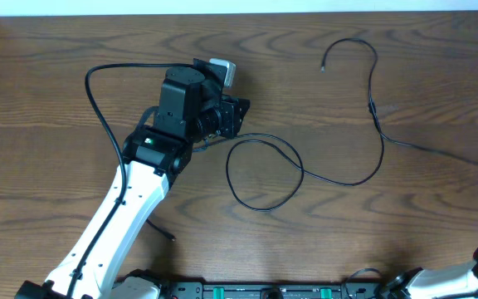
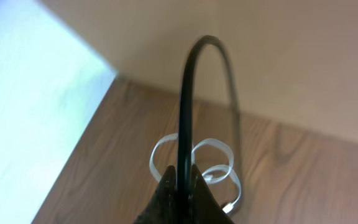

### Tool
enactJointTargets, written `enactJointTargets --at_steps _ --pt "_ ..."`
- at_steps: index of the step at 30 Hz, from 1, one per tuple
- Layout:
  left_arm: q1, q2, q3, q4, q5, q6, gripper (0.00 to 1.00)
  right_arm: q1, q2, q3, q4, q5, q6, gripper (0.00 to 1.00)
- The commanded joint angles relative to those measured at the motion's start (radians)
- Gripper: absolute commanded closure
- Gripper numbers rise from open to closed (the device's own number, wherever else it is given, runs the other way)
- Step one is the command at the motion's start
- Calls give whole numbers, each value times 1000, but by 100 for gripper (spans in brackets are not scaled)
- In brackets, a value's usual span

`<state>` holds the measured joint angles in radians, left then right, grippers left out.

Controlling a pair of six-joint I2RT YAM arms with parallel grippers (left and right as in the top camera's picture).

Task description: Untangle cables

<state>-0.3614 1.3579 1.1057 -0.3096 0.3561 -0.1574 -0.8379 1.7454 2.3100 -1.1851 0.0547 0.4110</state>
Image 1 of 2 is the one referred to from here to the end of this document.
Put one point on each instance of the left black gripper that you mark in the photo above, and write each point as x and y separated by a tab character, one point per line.
235	115

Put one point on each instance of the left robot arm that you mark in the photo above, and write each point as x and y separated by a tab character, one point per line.
192	108

